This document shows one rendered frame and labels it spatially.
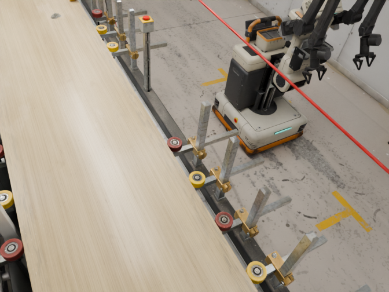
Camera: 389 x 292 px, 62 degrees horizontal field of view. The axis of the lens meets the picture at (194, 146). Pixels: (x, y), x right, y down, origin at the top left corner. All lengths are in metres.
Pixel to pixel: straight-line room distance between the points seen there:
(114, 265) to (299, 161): 2.10
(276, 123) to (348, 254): 1.16
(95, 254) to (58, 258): 0.14
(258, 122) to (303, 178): 0.62
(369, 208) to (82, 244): 2.31
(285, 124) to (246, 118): 0.35
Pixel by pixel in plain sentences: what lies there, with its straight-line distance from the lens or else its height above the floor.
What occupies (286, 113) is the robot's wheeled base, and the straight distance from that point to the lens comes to 3.04.
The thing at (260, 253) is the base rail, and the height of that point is 0.70.
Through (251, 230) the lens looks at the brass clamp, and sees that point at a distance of 1.56.
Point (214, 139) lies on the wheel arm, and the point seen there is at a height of 0.83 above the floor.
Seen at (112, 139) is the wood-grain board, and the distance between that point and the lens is 1.73.
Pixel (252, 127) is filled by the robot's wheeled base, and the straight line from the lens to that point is 2.80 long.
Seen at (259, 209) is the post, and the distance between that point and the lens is 1.43.
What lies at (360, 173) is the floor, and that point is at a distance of 3.25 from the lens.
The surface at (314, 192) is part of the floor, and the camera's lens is 2.90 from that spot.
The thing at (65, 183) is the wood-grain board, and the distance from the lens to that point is 1.60.
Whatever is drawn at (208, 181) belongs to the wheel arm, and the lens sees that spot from 1.64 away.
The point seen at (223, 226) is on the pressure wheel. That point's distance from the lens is 1.45.
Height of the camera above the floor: 2.16
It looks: 48 degrees down
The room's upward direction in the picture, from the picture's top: 8 degrees clockwise
